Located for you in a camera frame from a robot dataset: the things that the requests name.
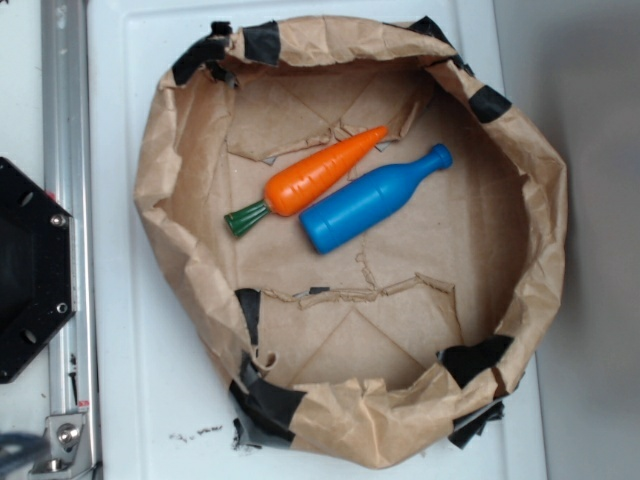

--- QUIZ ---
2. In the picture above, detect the blue toy bottle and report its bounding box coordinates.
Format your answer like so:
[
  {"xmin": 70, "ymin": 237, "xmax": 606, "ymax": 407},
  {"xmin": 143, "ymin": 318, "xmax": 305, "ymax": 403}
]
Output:
[{"xmin": 300, "ymin": 144, "xmax": 453, "ymax": 254}]

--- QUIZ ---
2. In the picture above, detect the aluminium extrusion rail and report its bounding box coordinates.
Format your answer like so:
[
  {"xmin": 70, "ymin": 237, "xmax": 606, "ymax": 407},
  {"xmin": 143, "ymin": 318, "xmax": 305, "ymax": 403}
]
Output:
[{"xmin": 41, "ymin": 1, "xmax": 103, "ymax": 479}]

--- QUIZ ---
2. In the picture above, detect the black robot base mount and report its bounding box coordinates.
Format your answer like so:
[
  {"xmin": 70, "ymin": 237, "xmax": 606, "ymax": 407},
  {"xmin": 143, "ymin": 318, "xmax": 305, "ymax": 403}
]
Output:
[{"xmin": 1, "ymin": 158, "xmax": 75, "ymax": 384}]

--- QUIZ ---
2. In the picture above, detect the orange toy carrot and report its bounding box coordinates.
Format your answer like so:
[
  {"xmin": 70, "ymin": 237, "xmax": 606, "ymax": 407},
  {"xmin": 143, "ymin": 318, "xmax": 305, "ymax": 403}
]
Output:
[{"xmin": 224, "ymin": 126, "xmax": 388, "ymax": 238}]

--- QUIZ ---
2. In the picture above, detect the brown paper bag tray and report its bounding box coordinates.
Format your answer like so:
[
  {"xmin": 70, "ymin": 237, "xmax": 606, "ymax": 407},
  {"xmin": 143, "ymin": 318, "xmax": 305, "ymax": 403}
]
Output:
[{"xmin": 134, "ymin": 16, "xmax": 568, "ymax": 469}]

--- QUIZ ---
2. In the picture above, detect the metal corner bracket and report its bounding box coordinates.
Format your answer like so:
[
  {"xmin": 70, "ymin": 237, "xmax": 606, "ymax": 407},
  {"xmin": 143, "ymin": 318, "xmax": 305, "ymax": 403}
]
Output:
[{"xmin": 28, "ymin": 413, "xmax": 93, "ymax": 479}]

